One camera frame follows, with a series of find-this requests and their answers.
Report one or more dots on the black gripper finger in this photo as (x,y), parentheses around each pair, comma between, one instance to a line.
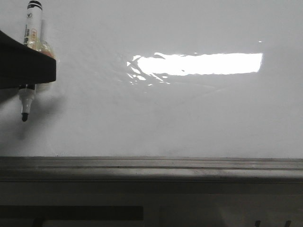
(20,65)

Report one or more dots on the black label strip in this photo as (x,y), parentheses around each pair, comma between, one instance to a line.
(73,212)

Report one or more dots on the white whiteboard with aluminium frame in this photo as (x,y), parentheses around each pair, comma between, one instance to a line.
(165,90)

